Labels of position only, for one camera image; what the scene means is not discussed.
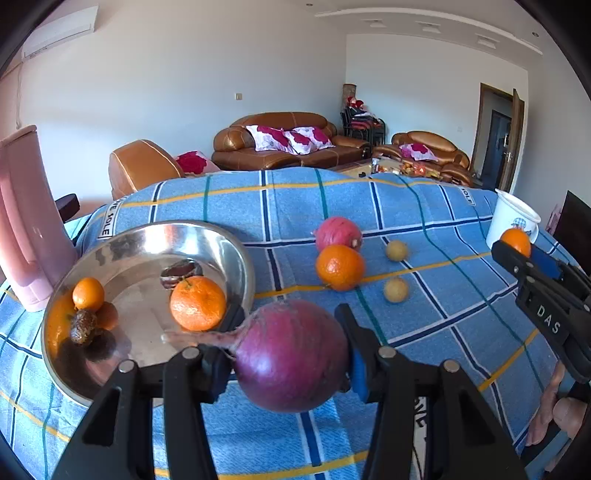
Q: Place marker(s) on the brown leather single sofa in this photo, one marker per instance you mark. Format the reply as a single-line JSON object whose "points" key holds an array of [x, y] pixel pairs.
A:
{"points": [[438, 143]]}

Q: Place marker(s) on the white cartoon print cup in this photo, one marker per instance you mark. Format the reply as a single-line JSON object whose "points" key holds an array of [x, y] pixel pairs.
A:
{"points": [[508, 217]]}

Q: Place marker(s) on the tan leather armchair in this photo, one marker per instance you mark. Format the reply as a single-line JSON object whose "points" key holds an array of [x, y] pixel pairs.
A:
{"points": [[138, 166]]}

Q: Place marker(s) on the tall brown vase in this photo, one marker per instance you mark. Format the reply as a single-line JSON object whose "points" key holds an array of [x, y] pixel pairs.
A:
{"points": [[349, 90]]}

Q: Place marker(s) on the tan longan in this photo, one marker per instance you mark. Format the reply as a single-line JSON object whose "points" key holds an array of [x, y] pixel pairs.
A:
{"points": [[396, 290], [397, 250]]}

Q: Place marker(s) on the stainless steel bowl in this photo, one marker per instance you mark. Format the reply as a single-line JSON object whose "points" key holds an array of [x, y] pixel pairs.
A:
{"points": [[138, 295]]}

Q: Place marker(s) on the large orange mandarin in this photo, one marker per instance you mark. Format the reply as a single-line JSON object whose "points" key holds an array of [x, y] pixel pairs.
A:
{"points": [[198, 302], [339, 267]]}

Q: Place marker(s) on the blue plaid blanket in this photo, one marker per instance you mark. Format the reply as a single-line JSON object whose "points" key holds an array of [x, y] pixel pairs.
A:
{"points": [[277, 217]]}

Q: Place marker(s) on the pink red onion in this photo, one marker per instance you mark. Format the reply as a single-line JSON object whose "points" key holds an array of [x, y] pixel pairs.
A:
{"points": [[337, 230]]}

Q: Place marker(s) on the pile of snacks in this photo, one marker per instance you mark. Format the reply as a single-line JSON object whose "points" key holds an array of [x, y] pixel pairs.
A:
{"points": [[415, 168]]}

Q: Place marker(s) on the pink electric kettle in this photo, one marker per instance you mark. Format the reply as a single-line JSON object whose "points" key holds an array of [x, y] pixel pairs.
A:
{"points": [[27, 221]]}

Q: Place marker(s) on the stacked dark chairs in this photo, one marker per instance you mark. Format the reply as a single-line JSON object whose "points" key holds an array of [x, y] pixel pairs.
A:
{"points": [[362, 124]]}

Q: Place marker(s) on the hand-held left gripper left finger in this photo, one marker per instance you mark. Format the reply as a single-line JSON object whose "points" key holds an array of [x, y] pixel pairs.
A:
{"points": [[214, 374]]}

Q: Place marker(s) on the white air conditioner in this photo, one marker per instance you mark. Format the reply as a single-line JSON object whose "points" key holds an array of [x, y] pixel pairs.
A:
{"points": [[60, 32]]}

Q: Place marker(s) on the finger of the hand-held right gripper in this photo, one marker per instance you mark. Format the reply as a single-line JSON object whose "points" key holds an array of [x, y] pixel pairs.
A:
{"points": [[545, 314], [547, 264]]}

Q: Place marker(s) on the dark furniture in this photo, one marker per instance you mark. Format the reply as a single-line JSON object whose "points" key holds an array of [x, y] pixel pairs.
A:
{"points": [[575, 221]]}

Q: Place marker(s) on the small orange mandarin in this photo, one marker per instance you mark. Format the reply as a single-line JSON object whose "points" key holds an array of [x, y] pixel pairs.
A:
{"points": [[516, 241], [87, 293], [110, 316]]}

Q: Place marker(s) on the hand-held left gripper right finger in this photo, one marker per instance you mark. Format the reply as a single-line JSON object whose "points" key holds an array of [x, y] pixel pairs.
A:
{"points": [[359, 376]]}

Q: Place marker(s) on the coffee table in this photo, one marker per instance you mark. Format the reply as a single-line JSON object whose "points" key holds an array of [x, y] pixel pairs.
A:
{"points": [[355, 170]]}

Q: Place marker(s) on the white red floral pillow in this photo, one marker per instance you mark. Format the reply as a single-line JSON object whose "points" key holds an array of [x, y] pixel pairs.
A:
{"points": [[268, 137], [418, 151], [311, 139]]}

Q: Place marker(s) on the brown wrinkled fruit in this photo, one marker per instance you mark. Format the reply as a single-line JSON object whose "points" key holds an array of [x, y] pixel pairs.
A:
{"points": [[83, 328]]}

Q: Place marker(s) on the person's right hand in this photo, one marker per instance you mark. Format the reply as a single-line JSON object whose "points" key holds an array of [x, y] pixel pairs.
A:
{"points": [[565, 413]]}

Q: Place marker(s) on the dark red onion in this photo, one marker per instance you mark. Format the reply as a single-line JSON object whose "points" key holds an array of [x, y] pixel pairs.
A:
{"points": [[291, 355]]}

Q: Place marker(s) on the wooden door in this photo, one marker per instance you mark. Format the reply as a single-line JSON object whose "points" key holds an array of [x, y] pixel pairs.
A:
{"points": [[516, 138]]}

